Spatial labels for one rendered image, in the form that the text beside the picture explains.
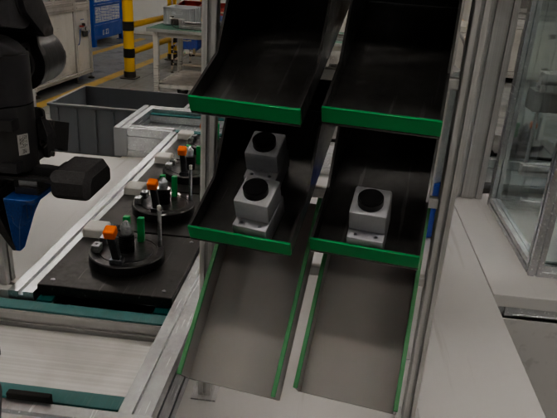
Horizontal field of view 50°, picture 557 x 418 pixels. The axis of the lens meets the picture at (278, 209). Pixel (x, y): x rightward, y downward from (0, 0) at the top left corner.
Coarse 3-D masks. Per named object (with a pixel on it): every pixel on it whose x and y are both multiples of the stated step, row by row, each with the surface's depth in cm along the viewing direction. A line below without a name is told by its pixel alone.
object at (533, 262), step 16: (528, 16) 161; (528, 32) 162; (512, 80) 170; (512, 96) 168; (512, 112) 170; (496, 160) 178; (496, 176) 178; (544, 192) 137; (496, 208) 173; (544, 208) 136; (544, 224) 137; (512, 240) 157; (544, 240) 139; (528, 256) 143; (544, 256) 140; (528, 272) 142; (544, 272) 141
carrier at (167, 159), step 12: (156, 156) 167; (168, 156) 167; (192, 156) 157; (156, 168) 163; (168, 168) 157; (180, 168) 158; (192, 168) 158; (144, 180) 155; (168, 180) 155; (180, 180) 153; (192, 180) 153; (180, 192) 149; (192, 192) 149
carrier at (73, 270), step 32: (96, 224) 124; (128, 224) 112; (160, 224) 114; (64, 256) 114; (96, 256) 111; (128, 256) 112; (160, 256) 112; (192, 256) 117; (64, 288) 104; (96, 288) 104; (128, 288) 105; (160, 288) 106
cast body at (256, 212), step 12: (252, 180) 71; (264, 180) 72; (240, 192) 71; (252, 192) 70; (264, 192) 70; (276, 192) 71; (240, 204) 71; (252, 204) 70; (264, 204) 70; (276, 204) 72; (240, 216) 72; (252, 216) 71; (264, 216) 71; (276, 216) 74; (240, 228) 72; (252, 228) 71; (264, 228) 71; (276, 228) 75
